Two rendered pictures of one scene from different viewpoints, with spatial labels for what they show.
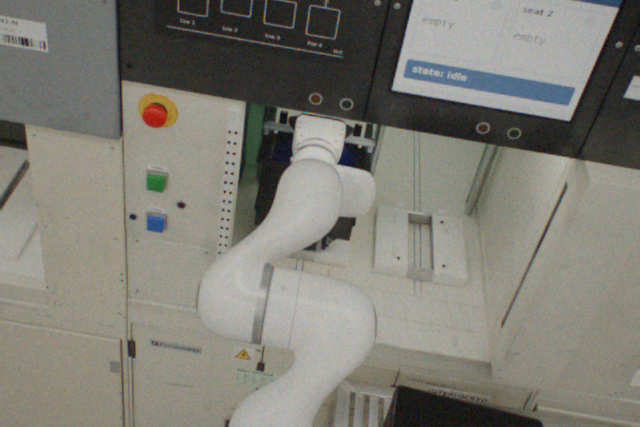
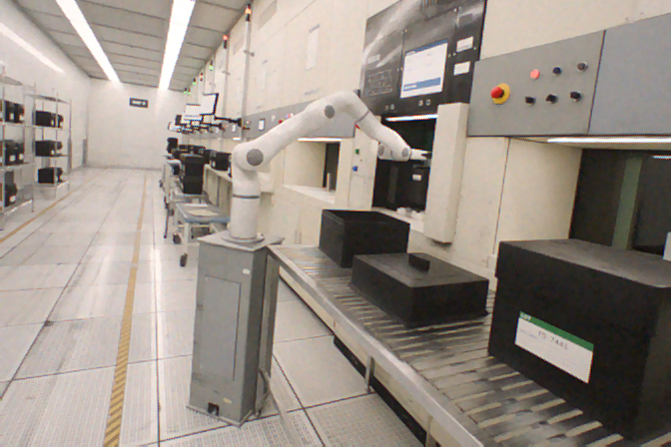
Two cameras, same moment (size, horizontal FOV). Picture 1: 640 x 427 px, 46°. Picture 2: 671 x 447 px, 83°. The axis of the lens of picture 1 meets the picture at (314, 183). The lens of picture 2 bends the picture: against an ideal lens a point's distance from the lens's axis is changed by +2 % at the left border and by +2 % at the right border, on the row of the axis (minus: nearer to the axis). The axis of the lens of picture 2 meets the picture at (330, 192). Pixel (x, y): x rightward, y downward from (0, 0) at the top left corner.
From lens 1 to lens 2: 1.87 m
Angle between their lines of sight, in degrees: 67
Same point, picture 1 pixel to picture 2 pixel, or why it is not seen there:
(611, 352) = (474, 224)
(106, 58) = not seen: hidden behind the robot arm
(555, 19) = (433, 55)
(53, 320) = not seen: hidden behind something
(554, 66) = (434, 71)
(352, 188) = (385, 132)
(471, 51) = (416, 75)
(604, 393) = (477, 261)
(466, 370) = (424, 241)
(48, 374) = not seen: hidden behind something
